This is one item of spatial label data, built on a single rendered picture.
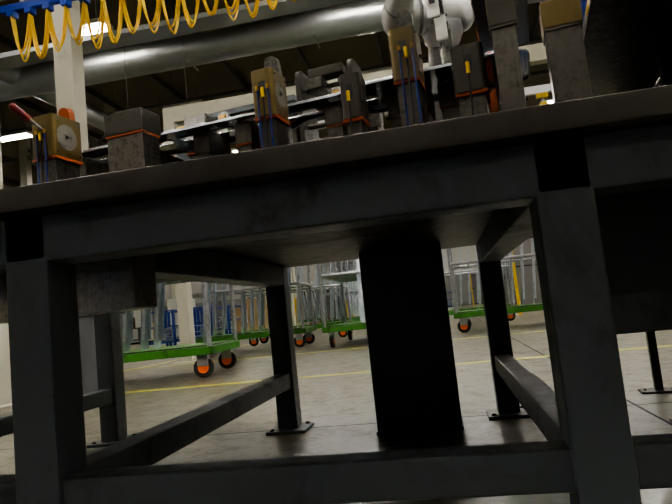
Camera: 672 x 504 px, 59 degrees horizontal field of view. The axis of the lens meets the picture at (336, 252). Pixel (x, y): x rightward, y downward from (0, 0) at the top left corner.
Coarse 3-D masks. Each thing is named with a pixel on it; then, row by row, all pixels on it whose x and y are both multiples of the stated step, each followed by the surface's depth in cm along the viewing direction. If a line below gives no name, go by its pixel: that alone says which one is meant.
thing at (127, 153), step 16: (128, 112) 155; (144, 112) 155; (112, 128) 156; (128, 128) 154; (144, 128) 154; (112, 144) 156; (128, 144) 155; (144, 144) 153; (112, 160) 156; (128, 160) 154; (144, 160) 153; (160, 160) 159
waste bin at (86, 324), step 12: (120, 312) 407; (84, 324) 389; (120, 324) 409; (84, 336) 388; (84, 348) 387; (84, 360) 387; (84, 372) 386; (96, 372) 389; (84, 384) 386; (96, 384) 388
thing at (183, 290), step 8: (168, 128) 814; (176, 288) 793; (184, 288) 790; (176, 296) 792; (184, 296) 790; (184, 304) 789; (192, 304) 802; (184, 312) 788; (192, 312) 799; (184, 320) 787; (192, 320) 796; (184, 328) 786; (192, 328) 793; (184, 336) 785; (192, 336) 790; (184, 360) 782; (192, 360) 781
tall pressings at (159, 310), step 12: (156, 288) 560; (132, 312) 574; (144, 312) 565; (156, 312) 558; (132, 324) 573; (144, 324) 564; (156, 324) 557; (204, 324) 557; (132, 336) 572; (144, 336) 562; (156, 336) 556; (204, 336) 560; (144, 348) 569; (156, 348) 560
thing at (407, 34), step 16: (400, 32) 128; (416, 32) 131; (400, 48) 127; (416, 48) 128; (400, 64) 127; (416, 64) 127; (400, 80) 128; (416, 80) 126; (400, 96) 128; (416, 96) 127; (400, 112) 128; (416, 112) 127
